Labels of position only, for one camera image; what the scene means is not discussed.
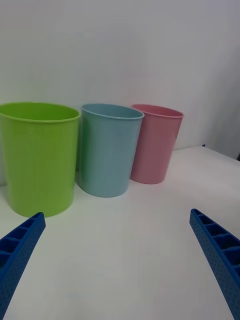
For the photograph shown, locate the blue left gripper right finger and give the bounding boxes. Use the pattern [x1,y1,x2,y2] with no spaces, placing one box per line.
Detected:
[189,208,240,320]

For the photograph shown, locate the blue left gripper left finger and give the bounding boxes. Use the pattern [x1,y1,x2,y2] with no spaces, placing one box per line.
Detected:
[0,211,47,320]

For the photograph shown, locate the green plastic waste bin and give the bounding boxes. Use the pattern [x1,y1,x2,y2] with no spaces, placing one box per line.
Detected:
[0,101,81,218]

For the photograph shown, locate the pink plastic waste bin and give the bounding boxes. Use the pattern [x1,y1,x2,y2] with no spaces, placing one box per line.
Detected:
[129,103,185,185]

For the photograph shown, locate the pale blue plastic waste bin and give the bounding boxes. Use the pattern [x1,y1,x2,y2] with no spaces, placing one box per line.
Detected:
[78,103,145,198]

